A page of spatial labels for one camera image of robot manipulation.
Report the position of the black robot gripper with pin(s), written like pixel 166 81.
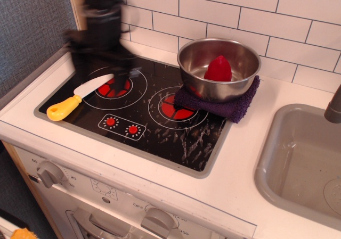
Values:
pixel 97 50

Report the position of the yellow handled white toy knife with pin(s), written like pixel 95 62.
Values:
pixel 59 111

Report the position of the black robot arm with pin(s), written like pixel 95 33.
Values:
pixel 97 50

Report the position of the black toy stovetop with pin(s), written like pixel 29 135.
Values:
pixel 143 120

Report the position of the wooden side panel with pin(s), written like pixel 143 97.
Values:
pixel 77 7

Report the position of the stainless steel bowl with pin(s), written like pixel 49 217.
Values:
pixel 195 56

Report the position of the red toy pepper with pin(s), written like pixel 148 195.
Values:
pixel 219 70

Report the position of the grey left oven knob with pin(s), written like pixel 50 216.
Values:
pixel 49 174

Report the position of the grey oven knob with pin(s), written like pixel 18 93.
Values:
pixel 158 222
pixel 49 174

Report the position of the white toy oven front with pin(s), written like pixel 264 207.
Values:
pixel 81 191

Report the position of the purple folded cloth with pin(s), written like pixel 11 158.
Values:
pixel 233 110

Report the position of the grey right oven knob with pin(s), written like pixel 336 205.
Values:
pixel 158 222

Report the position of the orange plush toy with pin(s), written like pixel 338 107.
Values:
pixel 23 233

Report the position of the grey toy sink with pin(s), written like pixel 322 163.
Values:
pixel 299 166

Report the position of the grey faucet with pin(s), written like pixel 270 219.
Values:
pixel 333 110

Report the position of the grey oven door handle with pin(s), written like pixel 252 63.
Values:
pixel 103 225

